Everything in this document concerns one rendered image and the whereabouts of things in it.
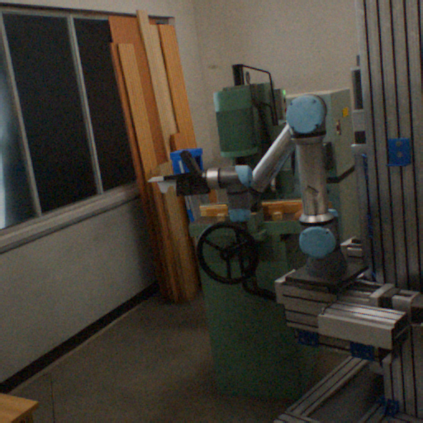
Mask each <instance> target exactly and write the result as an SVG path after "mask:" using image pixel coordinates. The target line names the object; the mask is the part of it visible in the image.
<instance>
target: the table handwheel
mask: <svg viewBox="0 0 423 423"><path fill-rule="evenodd" d="M220 228H231V229H233V230H237V231H239V232H240V233H241V234H242V235H243V236H244V237H245V238H246V239H247V240H245V241H243V242H242V241H241V242H240V245H237V246H236V245H235V243H236V242H234V241H233V242H232V243H231V245H230V246H226V247H223V248H221V247H219V246H218V245H215V243H212V242H211V241H209V240H208V239H206V238H207V236H208V235H209V233H210V232H212V231H214V230H216V229H220ZM204 242H206V243H207V244H208V245H210V246H211V247H213V248H215V249H217V250H219V251H220V257H221V259H222V260H224V261H226V267H227V278H223V277H221V275H218V274H217V273H215V272H212V271H211V270H210V269H209V267H208V266H207V263H206V261H205V259H204V256H202V246H203V245H204ZM248 243H250V246H251V249H252V252H253V260H252V264H251V266H250V267H251V269H250V271H249V272H248V273H244V274H242V275H240V277H238V278H231V265H230V260H231V259H232V258H233V257H234V255H235V251H237V250H238V249H239V248H241V247H243V246H245V245H247V244H248ZM197 259H198V262H199V264H200V266H201V268H202V270H204V271H205V272H206V273H207V274H208V275H209V277H210V278H212V279H213V280H216V281H217V282H219V283H225V284H237V283H242V282H244V281H245V280H248V279H249V278H250V277H251V275H252V274H253V273H254V271H255V270H256V269H257V268H258V264H259V247H258V245H257V242H255V240H254V237H253V236H252V235H251V233H250V232H249V231H248V230H246V229H245V228H244V227H242V226H240V225H237V224H235V223H234V222H231V221H218V222H216V224H212V225H210V226H208V227H207V228H206V229H205V230H204V231H202V233H201V235H200V236H199V238H198V241H197Z"/></svg>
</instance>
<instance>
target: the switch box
mask: <svg viewBox="0 0 423 423"><path fill-rule="evenodd" d="M283 90H284V91H285V88H273V94H274V101H275V107H276V113H277V118H278V120H279V121H281V120H284V119H286V116H285V114H286V113H285V108H287V103H286V102H284V100H283V99H284V98H285V99H286V93H284V96H283ZM269 92H270V101H271V107H272V109H273V119H274V120H275V114H274V108H273V97H272V91H271V89H269ZM284 103H285V105H284ZM275 121H276V120H275Z"/></svg>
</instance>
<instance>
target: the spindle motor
mask: <svg viewBox="0 0 423 423"><path fill-rule="evenodd" d="M213 101H215V109H216V121H217V128H218V135H219V142H220V150H221V156H222V157H228V158H230V157H240V156H246V155H251V154H254V153H257V152H258V147H257V140H256V139H255V132H254V116H253V109H252V100H251V92H250V88H237V89H231V90H224V91H218V92H214V93H213Z"/></svg>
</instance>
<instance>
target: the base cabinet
mask: <svg viewBox="0 0 423 423"><path fill-rule="evenodd" d="M306 262H307V256H306V254H304V252H303V251H302V249H301V247H300V243H298V244H297V247H296V249H295V250H294V251H293V252H292V255H291V256H290V258H289V259H288V260H287V261H259V264H258V268H257V269H256V270H255V275H257V277H256V278H257V280H258V285H259V288H262V289H264V290H268V291H270V292H275V284H274V281H276V280H277V279H280V278H282V277H283V275H285V274H287V273H288V272H289V271H290V270H291V269H294V268H295V269H300V268H302V267H304V266H305V264H306ZM206 263H207V266H208V267H209V269H210V270H211V271H212V272H215V273H217V274H218V275H221V277H223V278H227V267H226V262H206ZM230 265H231V278H238V277H240V267H239V266H240V265H239V262H230ZM199 268H200V274H201V280H202V292H204V299H205V305H206V312H207V324H208V330H209V336H210V343H211V355H212V361H213V368H215V375H216V386H217V392H218V393H220V394H221V395H232V396H245V397H270V398H282V399H295V400H298V399H301V398H302V397H303V396H304V393H305V391H306V388H307V384H308V381H309V378H310V376H311V375H312V371H313V369H314V366H315V364H316V359H317V356H318V354H319V352H320V348H315V347H311V346H307V345H301V344H298V343H296V342H295V336H294V328H293V327H292V326H286V320H285V311H284V304H282V303H278V302H276V303H273V302H270V301H268V300H264V299H263V298H260V297H259V296H255V295H253V294H250V293H248V292H246V291H244V289H243V288H242V283H237V284H225V283H219V282H217V281H216V280H213V279H212V278H210V277H209V275H208V274H207V273H206V272H205V271H204V270H202V268H201V266H200V264H199Z"/></svg>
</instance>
